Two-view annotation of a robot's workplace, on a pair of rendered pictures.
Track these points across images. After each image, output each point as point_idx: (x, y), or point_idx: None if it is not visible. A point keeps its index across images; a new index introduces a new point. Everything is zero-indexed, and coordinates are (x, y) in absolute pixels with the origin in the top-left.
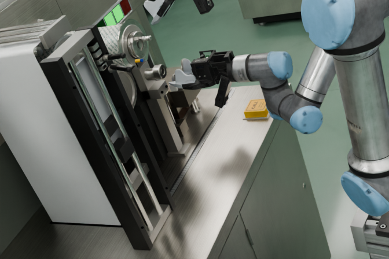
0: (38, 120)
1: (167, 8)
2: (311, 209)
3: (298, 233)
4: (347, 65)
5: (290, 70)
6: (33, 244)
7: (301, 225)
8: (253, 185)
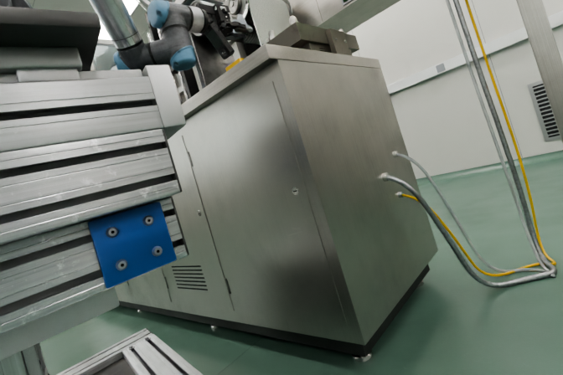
0: None
1: None
2: (308, 231)
3: (266, 223)
4: None
5: (154, 19)
6: None
7: (276, 224)
8: (199, 125)
